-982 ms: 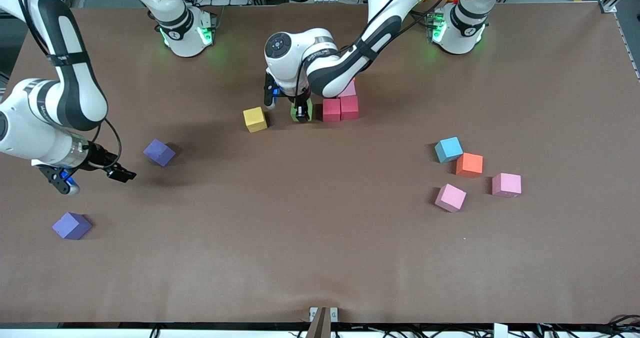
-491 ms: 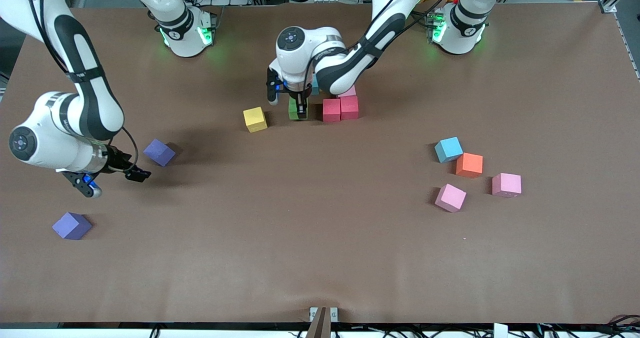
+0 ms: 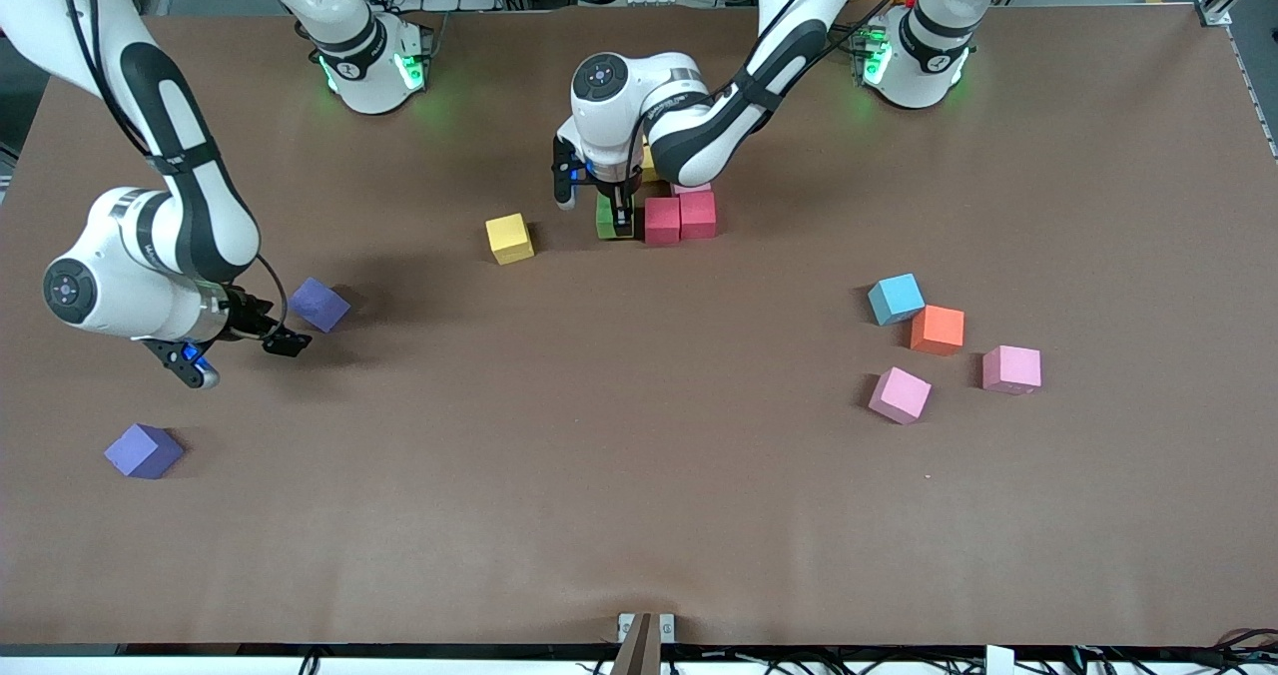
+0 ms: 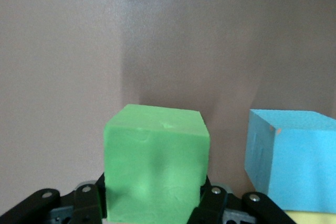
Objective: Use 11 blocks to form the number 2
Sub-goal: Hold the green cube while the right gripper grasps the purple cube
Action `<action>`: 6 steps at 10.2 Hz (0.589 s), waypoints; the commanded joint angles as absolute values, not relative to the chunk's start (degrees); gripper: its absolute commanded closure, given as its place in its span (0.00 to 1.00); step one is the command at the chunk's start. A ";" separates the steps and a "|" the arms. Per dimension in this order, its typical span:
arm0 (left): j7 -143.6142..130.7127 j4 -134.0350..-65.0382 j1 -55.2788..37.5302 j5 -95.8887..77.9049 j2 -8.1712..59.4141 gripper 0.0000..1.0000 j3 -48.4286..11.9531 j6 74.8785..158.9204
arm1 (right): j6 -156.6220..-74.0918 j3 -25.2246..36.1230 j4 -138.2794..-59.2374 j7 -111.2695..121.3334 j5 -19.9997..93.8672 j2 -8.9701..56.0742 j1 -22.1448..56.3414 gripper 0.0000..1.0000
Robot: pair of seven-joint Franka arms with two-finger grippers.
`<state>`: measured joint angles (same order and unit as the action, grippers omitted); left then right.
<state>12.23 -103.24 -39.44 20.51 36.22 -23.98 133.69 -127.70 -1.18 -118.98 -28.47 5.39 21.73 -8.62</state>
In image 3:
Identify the blue foam cube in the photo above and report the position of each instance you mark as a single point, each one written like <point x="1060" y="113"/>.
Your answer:
<point x="896" y="298"/>

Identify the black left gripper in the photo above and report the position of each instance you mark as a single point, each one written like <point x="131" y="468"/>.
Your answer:
<point x="621" y="199"/>

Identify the pink foam cube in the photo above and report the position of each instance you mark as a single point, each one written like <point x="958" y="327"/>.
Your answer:
<point x="1011" y="368"/>
<point x="694" y="188"/>
<point x="900" y="394"/>

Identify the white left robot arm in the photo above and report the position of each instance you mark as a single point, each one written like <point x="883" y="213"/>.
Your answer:
<point x="699" y="136"/>

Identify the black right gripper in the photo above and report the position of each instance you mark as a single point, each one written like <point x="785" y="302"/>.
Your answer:
<point x="243" y="317"/>

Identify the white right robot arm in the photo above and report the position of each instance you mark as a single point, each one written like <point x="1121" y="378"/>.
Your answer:
<point x="190" y="206"/>

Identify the yellow foam cube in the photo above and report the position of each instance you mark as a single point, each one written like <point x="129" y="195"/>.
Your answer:
<point x="509" y="239"/>
<point x="649" y="168"/>

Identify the red foam cube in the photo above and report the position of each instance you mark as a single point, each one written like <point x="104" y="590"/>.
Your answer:
<point x="698" y="215"/>
<point x="661" y="221"/>

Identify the paper table cover sheet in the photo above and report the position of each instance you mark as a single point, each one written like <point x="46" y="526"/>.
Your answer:
<point x="639" y="515"/>

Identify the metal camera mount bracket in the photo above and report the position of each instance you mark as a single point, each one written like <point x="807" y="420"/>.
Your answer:
<point x="649" y="627"/>

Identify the orange foam cube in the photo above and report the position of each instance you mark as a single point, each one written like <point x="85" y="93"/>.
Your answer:
<point x="938" y="330"/>

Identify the purple foam cube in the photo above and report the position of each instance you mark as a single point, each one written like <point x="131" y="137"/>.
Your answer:
<point x="319" y="304"/>
<point x="144" y="450"/>

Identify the green foam cube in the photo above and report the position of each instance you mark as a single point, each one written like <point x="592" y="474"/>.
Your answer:
<point x="604" y="222"/>

